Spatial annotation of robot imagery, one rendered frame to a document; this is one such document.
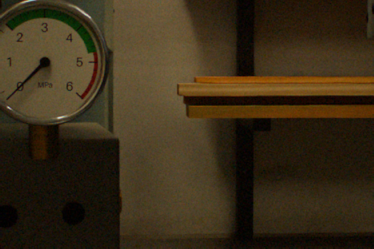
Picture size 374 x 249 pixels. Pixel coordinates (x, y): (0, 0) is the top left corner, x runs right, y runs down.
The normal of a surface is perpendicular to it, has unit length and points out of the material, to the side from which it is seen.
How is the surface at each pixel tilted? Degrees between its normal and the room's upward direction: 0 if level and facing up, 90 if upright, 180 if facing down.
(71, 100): 90
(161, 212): 90
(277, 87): 89
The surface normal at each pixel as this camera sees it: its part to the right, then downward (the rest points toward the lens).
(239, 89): 0.07, 0.04
